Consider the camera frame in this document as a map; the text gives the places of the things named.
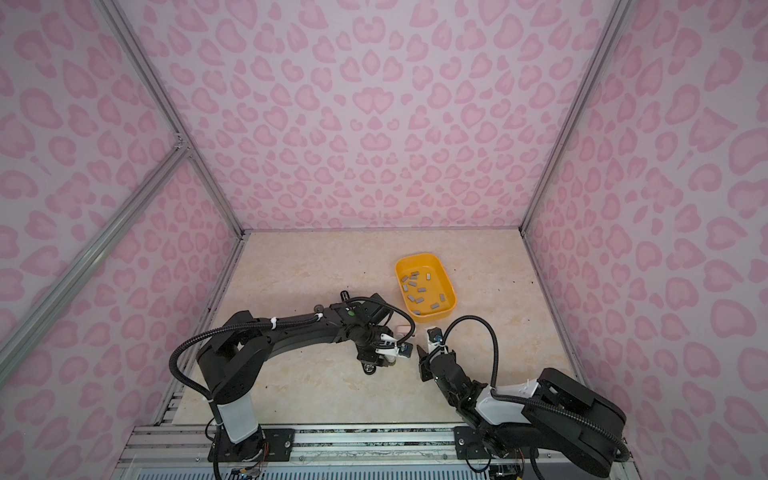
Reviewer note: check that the aluminium mounting rail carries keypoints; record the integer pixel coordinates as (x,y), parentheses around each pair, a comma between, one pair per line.
(336,451)

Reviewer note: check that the black stapler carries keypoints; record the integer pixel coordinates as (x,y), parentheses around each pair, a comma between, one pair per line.
(363,316)

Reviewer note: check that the yellow plastic tray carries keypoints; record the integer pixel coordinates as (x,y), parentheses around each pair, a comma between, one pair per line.
(418,304)

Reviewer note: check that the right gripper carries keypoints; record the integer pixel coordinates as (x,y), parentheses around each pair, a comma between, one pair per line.
(424,366)

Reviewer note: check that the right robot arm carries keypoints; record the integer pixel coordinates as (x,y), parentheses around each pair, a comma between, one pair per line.
(553,412)

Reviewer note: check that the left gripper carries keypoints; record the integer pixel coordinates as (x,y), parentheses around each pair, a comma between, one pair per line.
(374,357)

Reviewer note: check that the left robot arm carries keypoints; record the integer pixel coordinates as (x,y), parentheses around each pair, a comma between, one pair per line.
(232,356)

